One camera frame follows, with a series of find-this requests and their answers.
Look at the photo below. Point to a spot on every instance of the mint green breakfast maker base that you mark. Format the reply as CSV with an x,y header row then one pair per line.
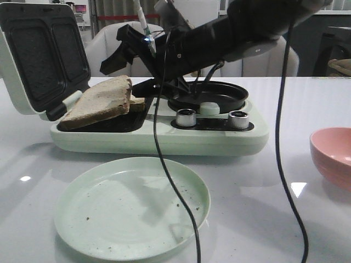
x,y
132,133

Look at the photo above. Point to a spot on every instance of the mint green sandwich maker lid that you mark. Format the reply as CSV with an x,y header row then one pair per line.
x,y
43,62

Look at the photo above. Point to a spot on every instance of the pink bowl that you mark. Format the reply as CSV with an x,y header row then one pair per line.
x,y
330,152

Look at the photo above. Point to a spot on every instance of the right grey upholstered chair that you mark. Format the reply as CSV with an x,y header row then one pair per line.
x,y
268,64

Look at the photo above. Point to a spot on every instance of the mint green round plate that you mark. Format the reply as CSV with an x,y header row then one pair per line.
x,y
132,209

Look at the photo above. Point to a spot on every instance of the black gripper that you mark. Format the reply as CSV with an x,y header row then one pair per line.
x,y
177,54

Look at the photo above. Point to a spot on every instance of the right silver control knob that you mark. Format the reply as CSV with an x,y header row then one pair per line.
x,y
238,120

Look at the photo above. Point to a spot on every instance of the left silver control knob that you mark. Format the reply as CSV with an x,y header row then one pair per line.
x,y
186,117

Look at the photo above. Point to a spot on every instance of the bread slice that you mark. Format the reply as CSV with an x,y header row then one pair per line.
x,y
136,104
105,100

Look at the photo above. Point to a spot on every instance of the black round frying pan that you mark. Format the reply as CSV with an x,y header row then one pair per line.
x,y
226,95

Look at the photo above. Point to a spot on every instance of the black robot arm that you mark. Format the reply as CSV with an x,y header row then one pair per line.
x,y
249,28

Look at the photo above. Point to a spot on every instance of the grey upholstered chair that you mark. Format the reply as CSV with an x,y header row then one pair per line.
x,y
105,43
268,64

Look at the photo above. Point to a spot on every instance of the silver control knob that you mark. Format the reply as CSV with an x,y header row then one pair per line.
x,y
238,120
186,117

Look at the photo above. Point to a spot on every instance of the left grey upholstered chair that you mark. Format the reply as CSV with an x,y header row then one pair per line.
x,y
105,43

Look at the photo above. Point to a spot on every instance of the red barrier belt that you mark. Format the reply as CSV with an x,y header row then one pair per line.
x,y
127,17

